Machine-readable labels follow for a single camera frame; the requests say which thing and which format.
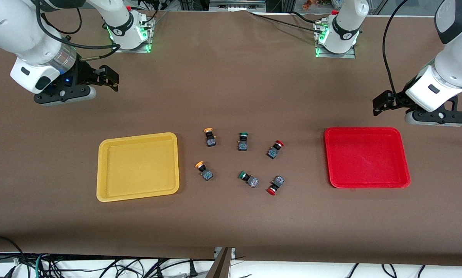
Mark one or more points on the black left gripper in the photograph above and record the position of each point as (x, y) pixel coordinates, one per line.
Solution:
(400, 98)

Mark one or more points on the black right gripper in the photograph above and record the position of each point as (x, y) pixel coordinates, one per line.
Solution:
(82, 72)

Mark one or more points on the yellow push button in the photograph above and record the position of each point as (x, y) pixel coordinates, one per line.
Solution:
(206, 175)
(210, 141)

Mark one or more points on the red push button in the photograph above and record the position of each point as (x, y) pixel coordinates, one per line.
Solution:
(278, 180)
(272, 152)

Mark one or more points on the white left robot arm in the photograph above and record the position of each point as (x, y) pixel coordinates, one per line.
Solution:
(454, 65)

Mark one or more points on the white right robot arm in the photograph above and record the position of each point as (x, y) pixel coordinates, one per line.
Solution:
(14, 31)

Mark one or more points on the red plastic tray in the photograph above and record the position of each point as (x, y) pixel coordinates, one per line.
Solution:
(366, 158)

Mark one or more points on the yellow plastic tray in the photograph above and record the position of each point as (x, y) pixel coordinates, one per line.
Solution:
(138, 168)

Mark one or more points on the brown table cloth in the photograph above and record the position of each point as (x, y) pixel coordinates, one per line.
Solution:
(230, 96)

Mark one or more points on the green push button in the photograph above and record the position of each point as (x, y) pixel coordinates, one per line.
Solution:
(242, 144)
(252, 181)

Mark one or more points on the black power plug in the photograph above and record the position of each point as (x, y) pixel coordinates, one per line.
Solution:
(193, 269)

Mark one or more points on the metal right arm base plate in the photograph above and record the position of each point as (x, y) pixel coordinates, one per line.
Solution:
(148, 46)

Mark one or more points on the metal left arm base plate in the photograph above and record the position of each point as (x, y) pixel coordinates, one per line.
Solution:
(350, 54)

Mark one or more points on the brown wooden post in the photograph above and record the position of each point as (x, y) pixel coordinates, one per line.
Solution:
(221, 268)

